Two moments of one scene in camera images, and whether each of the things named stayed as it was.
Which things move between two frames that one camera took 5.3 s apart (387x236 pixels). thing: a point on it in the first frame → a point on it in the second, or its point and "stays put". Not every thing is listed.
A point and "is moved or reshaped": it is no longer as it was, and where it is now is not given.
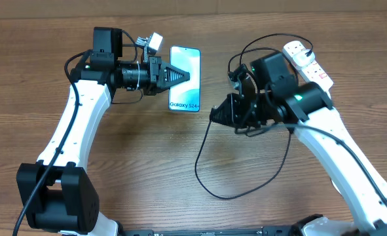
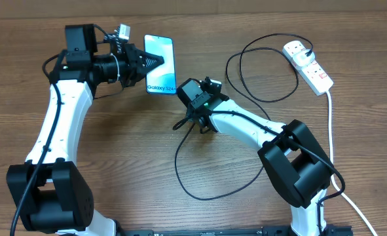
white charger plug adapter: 300,59 stays put
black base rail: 264,231 stays put
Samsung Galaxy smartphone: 186,96 is moved or reshaped
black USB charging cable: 241,53 → 248,96
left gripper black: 158,78 → 134,57
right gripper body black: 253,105 → 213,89
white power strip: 312,73 stays put
